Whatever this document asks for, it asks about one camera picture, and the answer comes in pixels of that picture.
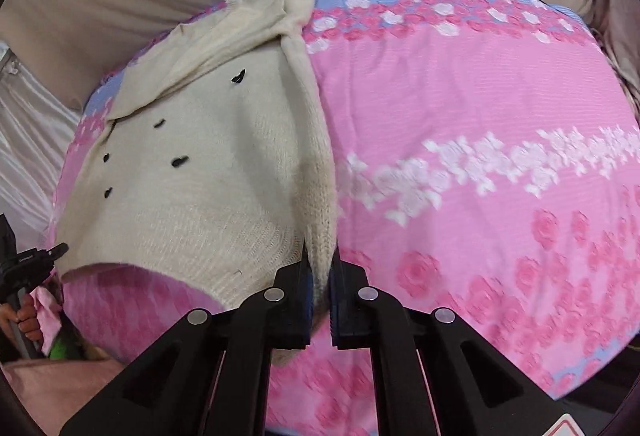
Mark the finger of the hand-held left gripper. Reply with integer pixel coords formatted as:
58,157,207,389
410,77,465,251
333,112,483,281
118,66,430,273
17,243,70,268

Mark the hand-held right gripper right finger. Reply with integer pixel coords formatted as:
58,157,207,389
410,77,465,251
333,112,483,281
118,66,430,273
331,243,571,436

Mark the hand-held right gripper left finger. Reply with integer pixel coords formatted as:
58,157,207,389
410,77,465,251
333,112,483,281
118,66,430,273
60,239,312,436

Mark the cream knit sweater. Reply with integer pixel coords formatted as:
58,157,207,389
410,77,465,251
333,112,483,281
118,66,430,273
56,0,338,367

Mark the person's left hand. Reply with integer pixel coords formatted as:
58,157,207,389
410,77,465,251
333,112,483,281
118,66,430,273
0,300,43,342

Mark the pink garment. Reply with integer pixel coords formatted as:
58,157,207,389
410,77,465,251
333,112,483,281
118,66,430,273
32,289,67,357

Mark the green cloth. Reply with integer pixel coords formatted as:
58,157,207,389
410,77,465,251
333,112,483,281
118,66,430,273
49,333,83,361

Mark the white satin curtain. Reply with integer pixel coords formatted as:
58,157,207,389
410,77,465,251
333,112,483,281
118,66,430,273
0,41,83,242

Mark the dusty pink cloth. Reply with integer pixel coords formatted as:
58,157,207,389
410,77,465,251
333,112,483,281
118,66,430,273
0,358,128,436

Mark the pink floral bed sheet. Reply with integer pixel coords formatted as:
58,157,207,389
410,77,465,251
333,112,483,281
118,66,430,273
47,0,640,436

